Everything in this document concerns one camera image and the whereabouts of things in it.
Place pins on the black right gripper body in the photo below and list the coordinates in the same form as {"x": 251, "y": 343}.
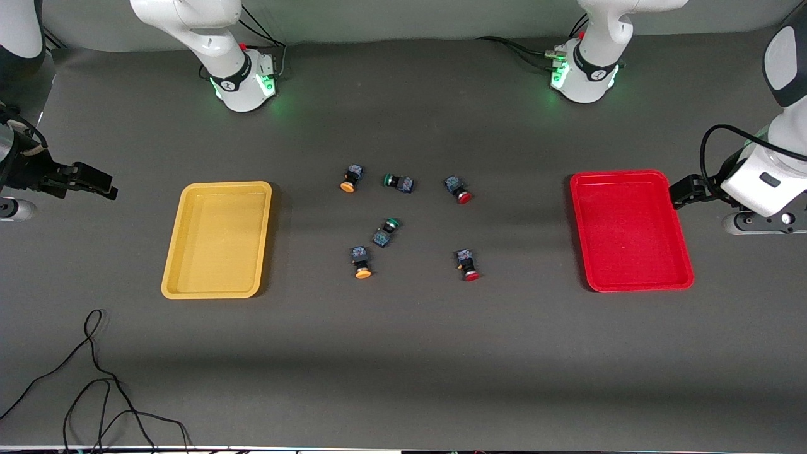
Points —
{"x": 28, "y": 171}

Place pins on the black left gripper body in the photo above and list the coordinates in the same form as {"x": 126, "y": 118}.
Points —
{"x": 707, "y": 189}

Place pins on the red push button switch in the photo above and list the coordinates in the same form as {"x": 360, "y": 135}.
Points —
{"x": 467, "y": 265}
{"x": 458, "y": 190}

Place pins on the yellow push button switch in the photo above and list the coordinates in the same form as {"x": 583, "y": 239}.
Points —
{"x": 361, "y": 262}
{"x": 350, "y": 179}

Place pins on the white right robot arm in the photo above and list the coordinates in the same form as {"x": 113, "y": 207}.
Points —
{"x": 220, "y": 38}

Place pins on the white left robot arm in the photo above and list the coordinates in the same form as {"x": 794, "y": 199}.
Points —
{"x": 592, "y": 75}

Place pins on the red plastic tray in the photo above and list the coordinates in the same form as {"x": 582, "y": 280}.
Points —
{"x": 630, "y": 233}

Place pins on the yellow plastic tray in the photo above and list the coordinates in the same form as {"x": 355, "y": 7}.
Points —
{"x": 217, "y": 243}

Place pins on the dark grey table mat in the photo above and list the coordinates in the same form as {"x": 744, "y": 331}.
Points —
{"x": 403, "y": 353}

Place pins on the aluminium frame rail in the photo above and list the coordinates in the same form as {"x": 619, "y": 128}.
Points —
{"x": 53, "y": 41}

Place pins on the green push button switch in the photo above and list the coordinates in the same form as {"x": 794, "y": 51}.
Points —
{"x": 399, "y": 183}
{"x": 386, "y": 232}

